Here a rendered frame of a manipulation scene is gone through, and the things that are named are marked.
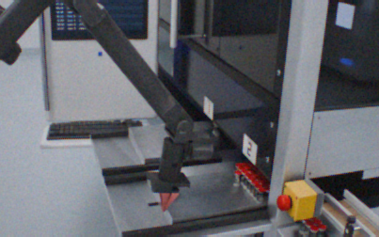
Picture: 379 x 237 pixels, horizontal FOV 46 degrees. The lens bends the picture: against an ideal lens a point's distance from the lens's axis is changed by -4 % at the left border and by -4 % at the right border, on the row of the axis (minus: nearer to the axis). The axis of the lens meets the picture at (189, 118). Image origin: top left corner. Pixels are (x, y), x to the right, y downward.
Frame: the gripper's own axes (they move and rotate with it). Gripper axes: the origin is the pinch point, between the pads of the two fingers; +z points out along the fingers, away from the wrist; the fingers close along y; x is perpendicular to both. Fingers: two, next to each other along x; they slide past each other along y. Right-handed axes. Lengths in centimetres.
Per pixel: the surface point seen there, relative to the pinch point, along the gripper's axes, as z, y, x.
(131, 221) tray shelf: 4.3, -8.3, 0.4
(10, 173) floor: 95, -45, 202
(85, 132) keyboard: 9, -12, 73
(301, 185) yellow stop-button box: -15.8, 28.3, -17.0
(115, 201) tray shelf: 4.5, -10.7, 11.0
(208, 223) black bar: 0.1, 10.0, -7.8
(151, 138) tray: 1, 9, 50
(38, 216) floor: 93, -27, 143
